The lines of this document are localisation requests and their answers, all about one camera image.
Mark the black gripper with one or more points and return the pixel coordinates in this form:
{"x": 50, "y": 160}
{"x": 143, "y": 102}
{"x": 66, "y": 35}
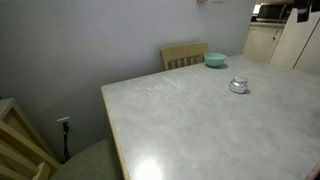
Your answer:
{"x": 303, "y": 5}

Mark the silver jar lid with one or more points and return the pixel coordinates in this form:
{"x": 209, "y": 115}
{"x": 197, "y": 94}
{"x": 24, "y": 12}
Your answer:
{"x": 240, "y": 79}

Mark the dark microwave oven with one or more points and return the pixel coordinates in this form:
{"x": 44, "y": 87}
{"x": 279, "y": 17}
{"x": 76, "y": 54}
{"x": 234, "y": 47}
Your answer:
{"x": 273, "y": 11}

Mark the teal bowl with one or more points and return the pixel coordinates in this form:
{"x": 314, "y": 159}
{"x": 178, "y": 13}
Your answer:
{"x": 215, "y": 60}

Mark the light wooden chair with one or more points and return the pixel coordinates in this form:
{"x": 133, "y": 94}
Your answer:
{"x": 183, "y": 51}

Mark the brown object corner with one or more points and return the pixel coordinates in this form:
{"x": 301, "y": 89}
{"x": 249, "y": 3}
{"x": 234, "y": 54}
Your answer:
{"x": 316, "y": 173}

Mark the wooden chair with green cushion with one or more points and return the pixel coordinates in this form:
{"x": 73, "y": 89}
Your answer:
{"x": 20, "y": 143}

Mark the white wall outlet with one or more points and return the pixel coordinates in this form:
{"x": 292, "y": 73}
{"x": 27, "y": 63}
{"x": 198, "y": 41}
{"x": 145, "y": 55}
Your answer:
{"x": 61, "y": 119}

